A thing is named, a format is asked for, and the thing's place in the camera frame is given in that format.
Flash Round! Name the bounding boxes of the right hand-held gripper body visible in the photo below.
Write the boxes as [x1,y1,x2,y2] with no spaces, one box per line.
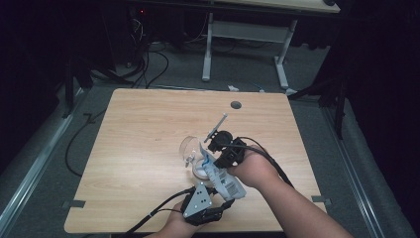
[203,112,249,169]

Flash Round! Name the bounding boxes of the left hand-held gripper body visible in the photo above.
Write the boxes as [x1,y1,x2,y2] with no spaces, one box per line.
[180,180,226,227]

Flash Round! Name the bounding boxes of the white and blue milk pouch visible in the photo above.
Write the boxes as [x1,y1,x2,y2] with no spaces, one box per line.
[197,147,248,201]

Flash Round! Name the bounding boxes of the clear glass jar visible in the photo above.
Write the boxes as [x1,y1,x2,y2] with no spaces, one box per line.
[178,135,216,182]

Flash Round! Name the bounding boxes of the person's left hand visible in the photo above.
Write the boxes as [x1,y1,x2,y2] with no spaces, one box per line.
[155,201,200,238]

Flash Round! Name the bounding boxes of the person's right hand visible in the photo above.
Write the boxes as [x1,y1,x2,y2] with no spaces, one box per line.
[227,144,282,191]

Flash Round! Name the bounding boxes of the grey tape strip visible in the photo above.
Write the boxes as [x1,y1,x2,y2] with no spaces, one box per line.
[310,194,333,204]
[61,199,86,209]

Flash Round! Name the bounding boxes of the black tripod stand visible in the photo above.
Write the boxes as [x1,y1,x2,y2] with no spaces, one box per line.
[286,73,348,140]

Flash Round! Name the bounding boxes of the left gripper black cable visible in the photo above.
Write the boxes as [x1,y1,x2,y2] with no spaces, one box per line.
[124,186,196,236]

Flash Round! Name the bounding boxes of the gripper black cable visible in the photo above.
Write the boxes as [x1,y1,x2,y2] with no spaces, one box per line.
[224,136,295,189]
[124,186,196,236]

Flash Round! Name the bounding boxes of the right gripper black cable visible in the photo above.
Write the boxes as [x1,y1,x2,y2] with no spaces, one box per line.
[224,136,295,189]

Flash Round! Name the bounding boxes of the white desk with metal frame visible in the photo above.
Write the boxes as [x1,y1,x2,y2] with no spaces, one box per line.
[201,0,341,91]

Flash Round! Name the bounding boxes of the bundle of black floor cables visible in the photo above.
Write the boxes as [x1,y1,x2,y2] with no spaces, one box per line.
[130,16,170,89]

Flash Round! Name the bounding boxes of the metal floor rail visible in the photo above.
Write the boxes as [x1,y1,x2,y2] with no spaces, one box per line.
[321,105,388,238]
[0,88,87,232]

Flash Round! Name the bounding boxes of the thin black floor cable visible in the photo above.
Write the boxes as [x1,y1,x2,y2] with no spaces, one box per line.
[64,108,110,178]

